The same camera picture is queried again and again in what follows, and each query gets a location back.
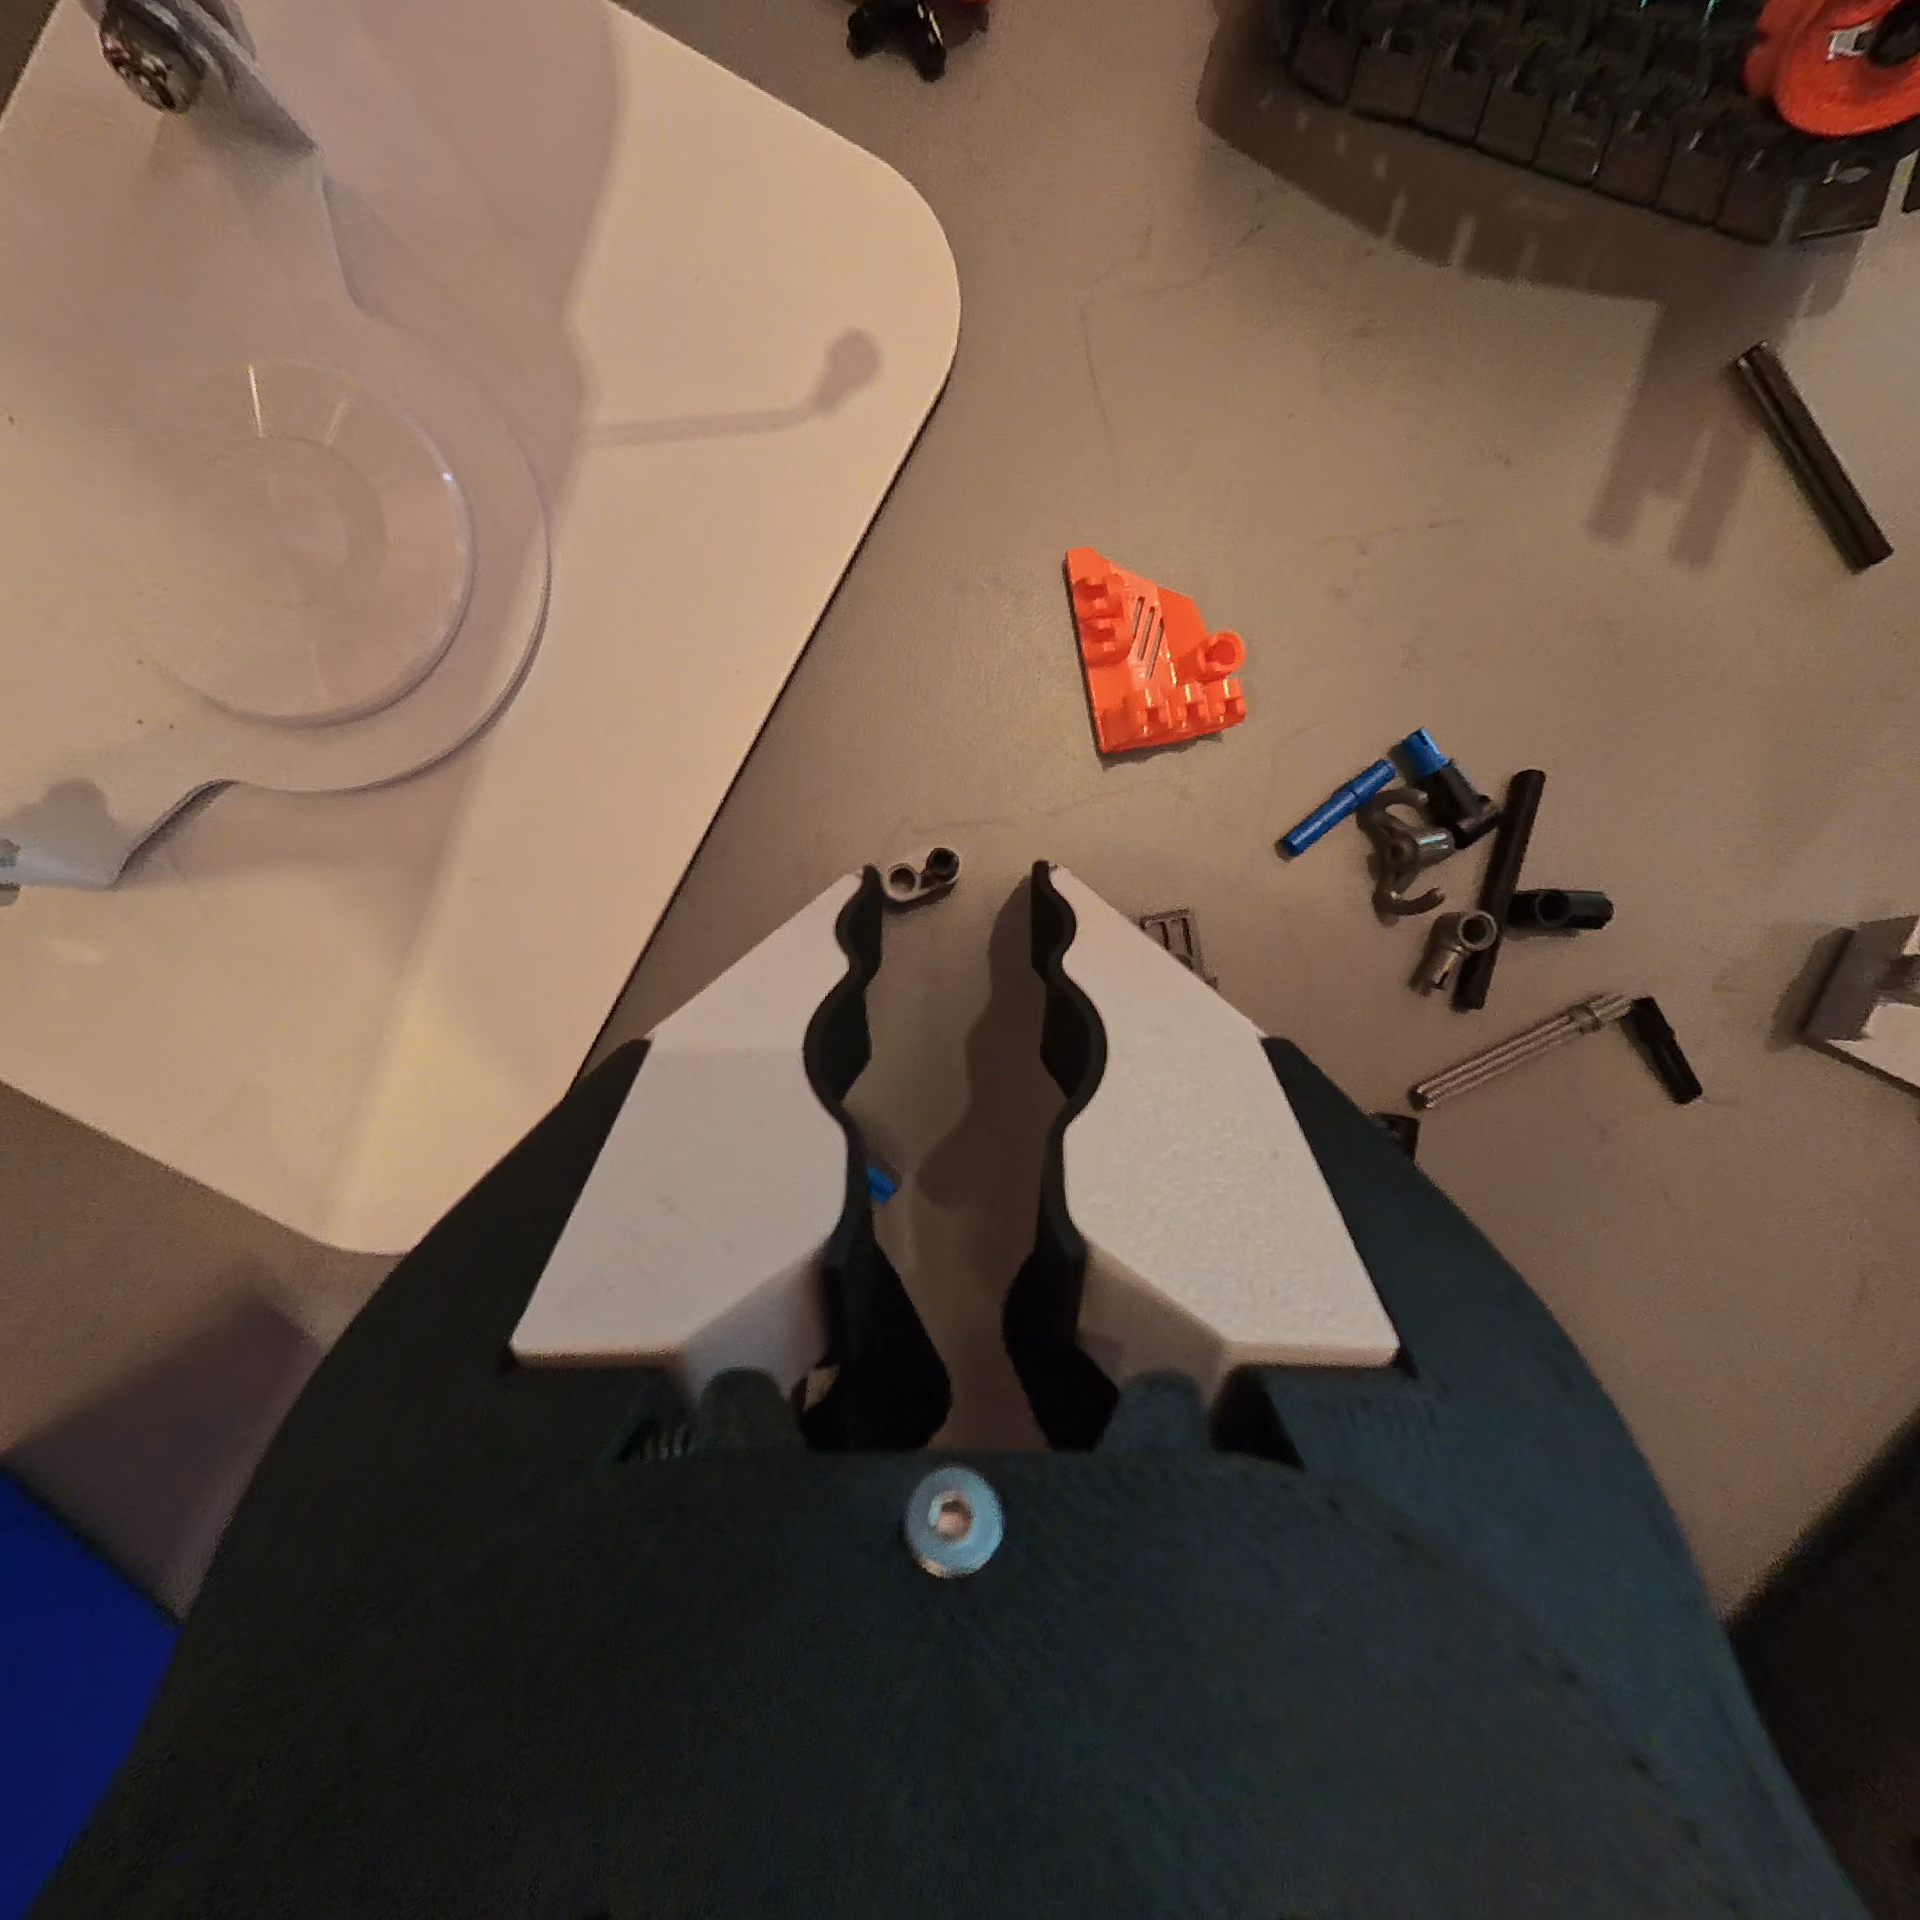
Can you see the white book stand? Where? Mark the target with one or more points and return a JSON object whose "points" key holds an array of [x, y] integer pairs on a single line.
{"points": [[674, 301]]}

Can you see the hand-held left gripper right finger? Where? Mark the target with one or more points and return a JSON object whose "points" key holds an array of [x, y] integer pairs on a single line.
{"points": [[1213, 1200]]}

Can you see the dark grey axle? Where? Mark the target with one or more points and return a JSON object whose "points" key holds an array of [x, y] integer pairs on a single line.
{"points": [[1515, 1050]]}

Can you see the grey H-shaped connector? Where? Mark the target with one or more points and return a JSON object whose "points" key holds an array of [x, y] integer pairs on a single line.
{"points": [[1181, 943]]}

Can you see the long black axle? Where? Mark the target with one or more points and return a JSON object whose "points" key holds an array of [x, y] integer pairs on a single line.
{"points": [[1499, 885], [1808, 451]]}

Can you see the small orange fin piece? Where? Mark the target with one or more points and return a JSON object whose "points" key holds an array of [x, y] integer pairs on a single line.
{"points": [[908, 31]]}

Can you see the small black pin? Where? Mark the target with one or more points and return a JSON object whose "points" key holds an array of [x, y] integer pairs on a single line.
{"points": [[1664, 1050]]}

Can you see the orange wedge brick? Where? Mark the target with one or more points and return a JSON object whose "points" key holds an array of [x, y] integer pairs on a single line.
{"points": [[1147, 661]]}

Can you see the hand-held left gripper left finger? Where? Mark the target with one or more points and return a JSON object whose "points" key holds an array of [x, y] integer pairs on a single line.
{"points": [[704, 1200]]}

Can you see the blue plastic bin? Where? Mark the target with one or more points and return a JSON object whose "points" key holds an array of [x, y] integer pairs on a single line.
{"points": [[60, 1694]]}

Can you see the small grey pin connector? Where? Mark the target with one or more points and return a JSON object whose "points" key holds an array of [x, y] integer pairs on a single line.
{"points": [[1453, 950]]}

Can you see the grey orange tracked toy robot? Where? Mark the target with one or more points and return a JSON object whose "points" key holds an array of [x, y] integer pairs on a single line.
{"points": [[1499, 91]]}

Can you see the flat grey panel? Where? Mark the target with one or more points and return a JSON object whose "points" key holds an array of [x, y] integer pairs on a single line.
{"points": [[1867, 991]]}

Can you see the small grey liftarm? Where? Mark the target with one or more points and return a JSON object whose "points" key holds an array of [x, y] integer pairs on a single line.
{"points": [[920, 876]]}

